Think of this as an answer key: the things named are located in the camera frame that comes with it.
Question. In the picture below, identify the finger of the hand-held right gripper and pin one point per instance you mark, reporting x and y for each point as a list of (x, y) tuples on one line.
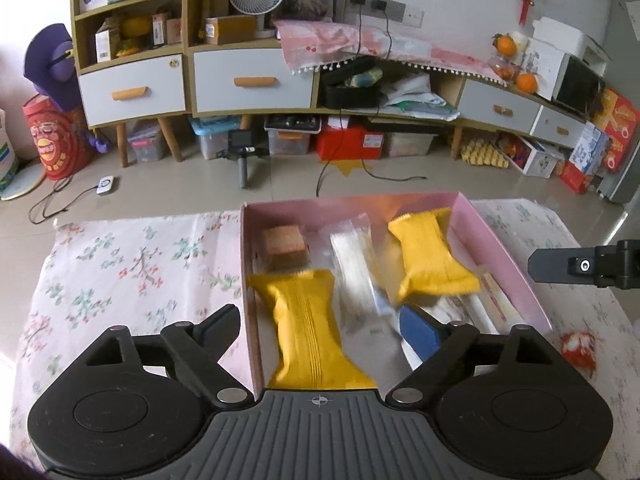
[(560, 265)]

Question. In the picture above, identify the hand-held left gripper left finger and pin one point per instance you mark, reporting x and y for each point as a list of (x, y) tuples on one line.
[(227, 317)]

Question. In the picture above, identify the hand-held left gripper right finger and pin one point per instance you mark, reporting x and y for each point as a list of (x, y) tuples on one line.
[(420, 332)]

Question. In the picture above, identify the yellow pillow snack packet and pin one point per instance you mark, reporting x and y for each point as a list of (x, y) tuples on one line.
[(430, 255), (305, 330)]

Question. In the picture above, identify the clear brown biscuit packet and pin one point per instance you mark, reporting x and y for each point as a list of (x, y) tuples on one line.
[(284, 247)]

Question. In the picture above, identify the clear white cracker packet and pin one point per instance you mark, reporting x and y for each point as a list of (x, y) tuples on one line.
[(355, 270)]

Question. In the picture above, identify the small red snack packet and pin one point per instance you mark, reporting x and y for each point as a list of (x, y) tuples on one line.
[(577, 355)]

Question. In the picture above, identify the pink cardboard box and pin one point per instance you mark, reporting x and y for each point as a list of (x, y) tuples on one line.
[(350, 210)]

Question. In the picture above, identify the white toy box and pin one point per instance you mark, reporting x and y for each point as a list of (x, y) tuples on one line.
[(540, 162)]

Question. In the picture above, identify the floral tablecloth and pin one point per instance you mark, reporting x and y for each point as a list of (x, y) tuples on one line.
[(125, 270)]

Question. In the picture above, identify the yellow bottle multipack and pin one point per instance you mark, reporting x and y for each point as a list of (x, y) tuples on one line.
[(482, 155)]

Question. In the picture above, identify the red orange box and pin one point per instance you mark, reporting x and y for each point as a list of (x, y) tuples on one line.
[(620, 130)]

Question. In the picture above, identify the black device on stand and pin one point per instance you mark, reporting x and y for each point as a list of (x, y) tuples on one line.
[(242, 150)]

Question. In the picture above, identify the blue-lid storage bin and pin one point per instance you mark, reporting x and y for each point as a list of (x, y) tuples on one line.
[(212, 140)]

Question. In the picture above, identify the small white controller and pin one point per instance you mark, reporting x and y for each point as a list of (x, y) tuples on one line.
[(106, 185)]

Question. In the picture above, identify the small white oven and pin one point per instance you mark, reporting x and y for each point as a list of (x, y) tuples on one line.
[(580, 85)]

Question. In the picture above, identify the orange fruit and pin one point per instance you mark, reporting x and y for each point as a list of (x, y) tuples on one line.
[(505, 45), (526, 82)]

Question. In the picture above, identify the dark-lid storage bin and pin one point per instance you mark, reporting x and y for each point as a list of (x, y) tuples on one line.
[(292, 142)]

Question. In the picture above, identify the clear storage bin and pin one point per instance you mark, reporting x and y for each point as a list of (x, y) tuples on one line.
[(147, 145)]

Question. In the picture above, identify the red flat box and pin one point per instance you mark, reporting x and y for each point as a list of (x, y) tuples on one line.
[(345, 145)]

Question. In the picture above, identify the grey refrigerator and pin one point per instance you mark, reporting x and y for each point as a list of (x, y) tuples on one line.
[(625, 60)]

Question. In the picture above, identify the pile of white bags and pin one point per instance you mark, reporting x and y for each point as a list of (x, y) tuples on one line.
[(415, 97)]

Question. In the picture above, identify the white cardboard box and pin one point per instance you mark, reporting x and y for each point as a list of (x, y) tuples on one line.
[(555, 35)]

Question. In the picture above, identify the red printed round bag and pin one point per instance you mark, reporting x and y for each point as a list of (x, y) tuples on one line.
[(55, 140)]

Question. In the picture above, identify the round white disc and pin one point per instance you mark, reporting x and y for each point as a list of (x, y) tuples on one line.
[(20, 182)]

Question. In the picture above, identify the black storage tray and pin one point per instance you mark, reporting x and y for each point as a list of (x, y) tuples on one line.
[(350, 95)]

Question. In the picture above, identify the brown cardboard box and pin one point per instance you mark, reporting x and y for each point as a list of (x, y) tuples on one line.
[(230, 30)]

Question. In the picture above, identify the pink floral cloth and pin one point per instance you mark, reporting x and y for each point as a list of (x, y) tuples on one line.
[(340, 42)]

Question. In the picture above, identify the purple plush toy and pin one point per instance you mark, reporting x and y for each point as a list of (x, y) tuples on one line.
[(50, 65)]

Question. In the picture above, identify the wooden cabinet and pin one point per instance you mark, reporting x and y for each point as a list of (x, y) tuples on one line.
[(187, 10)]

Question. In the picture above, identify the wall socket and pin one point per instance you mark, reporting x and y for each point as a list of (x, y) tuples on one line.
[(395, 10)]

